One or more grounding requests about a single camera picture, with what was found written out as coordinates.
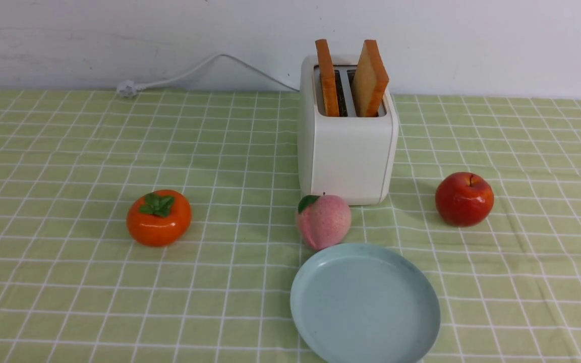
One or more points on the toast slice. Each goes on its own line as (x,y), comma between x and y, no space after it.
(370,80)
(327,79)

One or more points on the white two-slot toaster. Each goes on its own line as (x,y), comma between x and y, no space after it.
(351,157)

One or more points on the pink peach with leaf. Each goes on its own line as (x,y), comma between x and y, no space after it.
(323,220)

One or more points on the light blue round plate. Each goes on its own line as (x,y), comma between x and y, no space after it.
(364,303)

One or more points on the orange persimmon with green leaves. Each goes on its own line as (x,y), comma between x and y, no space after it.
(159,218)

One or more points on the red apple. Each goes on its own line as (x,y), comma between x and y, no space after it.
(464,199)

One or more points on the green checkered tablecloth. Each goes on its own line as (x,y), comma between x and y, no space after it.
(76,287)

